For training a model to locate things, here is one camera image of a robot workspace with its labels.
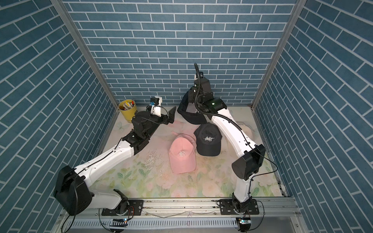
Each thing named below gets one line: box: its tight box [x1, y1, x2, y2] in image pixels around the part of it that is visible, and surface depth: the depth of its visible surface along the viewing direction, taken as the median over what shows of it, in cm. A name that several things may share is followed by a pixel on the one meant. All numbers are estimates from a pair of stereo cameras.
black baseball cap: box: [176, 85, 208, 125], surface depth 93 cm
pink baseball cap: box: [168, 131, 197, 175], surface depth 90 cm
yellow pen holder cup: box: [118, 99, 137, 124], surface depth 106 cm
